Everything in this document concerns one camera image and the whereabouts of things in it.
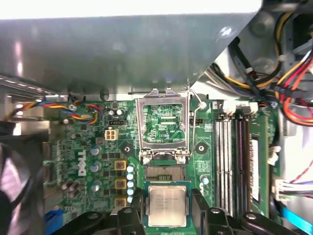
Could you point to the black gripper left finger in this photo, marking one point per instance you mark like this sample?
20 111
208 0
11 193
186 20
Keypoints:
129 220

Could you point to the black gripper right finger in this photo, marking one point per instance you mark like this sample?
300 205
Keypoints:
210 222

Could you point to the silver topped CPU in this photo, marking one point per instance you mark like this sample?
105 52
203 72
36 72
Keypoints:
167 205

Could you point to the metal socket cover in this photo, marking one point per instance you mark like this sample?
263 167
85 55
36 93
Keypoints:
141 117

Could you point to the CPU socket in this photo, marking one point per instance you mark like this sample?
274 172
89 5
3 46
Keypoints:
159 171

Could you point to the black RAM slot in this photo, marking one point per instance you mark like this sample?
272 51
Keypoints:
220 159
240 159
228 159

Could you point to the blue VGA port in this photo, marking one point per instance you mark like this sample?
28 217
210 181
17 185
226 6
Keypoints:
53 222

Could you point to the green RAM stick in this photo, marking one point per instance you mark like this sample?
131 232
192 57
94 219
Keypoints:
262 159

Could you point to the green Dell motherboard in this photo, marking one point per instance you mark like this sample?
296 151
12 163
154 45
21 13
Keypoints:
207 137

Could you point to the white four-pin power socket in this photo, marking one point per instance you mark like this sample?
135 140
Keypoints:
111 134

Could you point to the black case fan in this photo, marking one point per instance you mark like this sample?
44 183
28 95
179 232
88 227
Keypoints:
36 195

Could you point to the silver power supply unit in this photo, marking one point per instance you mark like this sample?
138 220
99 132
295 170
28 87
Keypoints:
110 49

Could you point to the black PC case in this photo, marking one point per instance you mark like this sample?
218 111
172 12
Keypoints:
259 49

